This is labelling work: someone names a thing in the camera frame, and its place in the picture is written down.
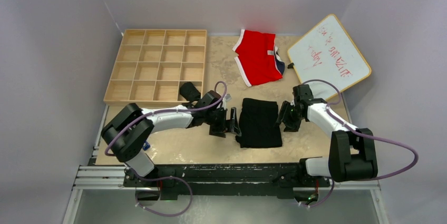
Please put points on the plain black underwear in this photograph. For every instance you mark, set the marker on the plain black underwear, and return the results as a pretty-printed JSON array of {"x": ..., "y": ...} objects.
[{"x": 258, "y": 126}]

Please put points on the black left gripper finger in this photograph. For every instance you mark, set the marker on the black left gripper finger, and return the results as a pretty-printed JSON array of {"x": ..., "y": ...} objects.
[
  {"x": 232, "y": 123},
  {"x": 217, "y": 123}
]

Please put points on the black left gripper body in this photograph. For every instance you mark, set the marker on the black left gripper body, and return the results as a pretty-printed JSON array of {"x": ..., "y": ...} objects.
[{"x": 210, "y": 115}]

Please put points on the white board with wooden frame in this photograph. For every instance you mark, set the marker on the white board with wooden frame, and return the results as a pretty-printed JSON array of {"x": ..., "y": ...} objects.
[{"x": 328, "y": 53}]

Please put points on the black striped underwear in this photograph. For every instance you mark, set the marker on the black striped underwear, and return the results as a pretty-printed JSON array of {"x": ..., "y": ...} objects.
[{"x": 189, "y": 92}]

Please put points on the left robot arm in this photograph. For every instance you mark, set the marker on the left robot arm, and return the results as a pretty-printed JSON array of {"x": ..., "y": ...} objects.
[{"x": 127, "y": 133}]

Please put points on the red white blue underwear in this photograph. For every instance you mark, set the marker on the red white blue underwear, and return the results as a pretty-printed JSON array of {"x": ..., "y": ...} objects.
[{"x": 257, "y": 58}]

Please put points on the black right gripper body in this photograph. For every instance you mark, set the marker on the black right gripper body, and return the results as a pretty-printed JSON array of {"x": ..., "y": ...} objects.
[{"x": 292, "y": 120}]

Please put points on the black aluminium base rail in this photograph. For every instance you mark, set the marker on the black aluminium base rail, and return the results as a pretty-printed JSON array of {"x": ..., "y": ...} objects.
[{"x": 281, "y": 180}]

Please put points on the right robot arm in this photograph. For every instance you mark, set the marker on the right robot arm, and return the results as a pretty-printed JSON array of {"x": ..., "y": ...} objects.
[{"x": 352, "y": 154}]

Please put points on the wooden compartment tray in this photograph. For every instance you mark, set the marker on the wooden compartment tray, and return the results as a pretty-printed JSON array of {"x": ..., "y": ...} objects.
[{"x": 152, "y": 65}]

